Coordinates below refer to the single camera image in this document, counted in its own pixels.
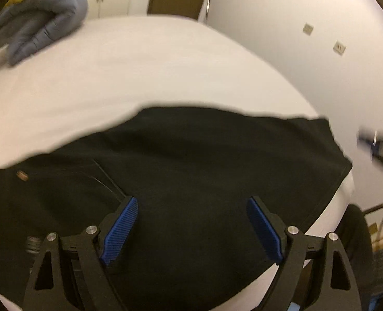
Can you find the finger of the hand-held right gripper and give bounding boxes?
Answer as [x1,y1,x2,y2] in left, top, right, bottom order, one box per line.
[358,128,382,161]

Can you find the bed with white sheet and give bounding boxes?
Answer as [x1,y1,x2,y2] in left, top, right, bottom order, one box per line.
[0,16,356,311]

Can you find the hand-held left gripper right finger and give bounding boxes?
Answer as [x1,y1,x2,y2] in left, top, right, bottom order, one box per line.
[247,196,362,311]

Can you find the black pants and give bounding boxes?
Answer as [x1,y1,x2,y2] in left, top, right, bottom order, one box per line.
[0,106,353,311]

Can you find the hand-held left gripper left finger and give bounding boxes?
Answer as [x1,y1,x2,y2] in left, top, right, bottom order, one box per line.
[22,196,139,311]

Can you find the black cable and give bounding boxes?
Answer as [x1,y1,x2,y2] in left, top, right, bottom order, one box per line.
[363,200,383,234]

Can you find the blue rolled duvet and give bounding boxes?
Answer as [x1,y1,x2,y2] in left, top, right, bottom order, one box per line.
[0,0,89,66]

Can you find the dark cloth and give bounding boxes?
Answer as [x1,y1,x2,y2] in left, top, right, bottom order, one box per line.
[336,205,374,302]

